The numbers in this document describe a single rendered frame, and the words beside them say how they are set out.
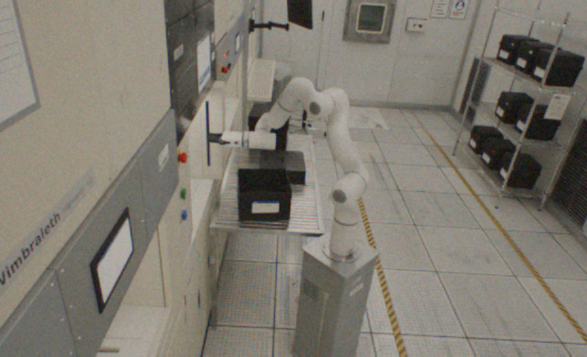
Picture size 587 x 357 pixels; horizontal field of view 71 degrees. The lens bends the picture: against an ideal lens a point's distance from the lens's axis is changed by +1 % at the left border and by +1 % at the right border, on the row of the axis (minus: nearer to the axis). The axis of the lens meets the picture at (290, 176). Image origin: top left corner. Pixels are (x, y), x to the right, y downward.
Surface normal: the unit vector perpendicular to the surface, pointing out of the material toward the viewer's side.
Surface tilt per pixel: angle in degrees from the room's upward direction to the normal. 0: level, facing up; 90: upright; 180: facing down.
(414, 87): 90
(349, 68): 90
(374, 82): 90
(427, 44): 90
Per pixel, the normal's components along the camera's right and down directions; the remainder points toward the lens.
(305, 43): 0.00, 0.48
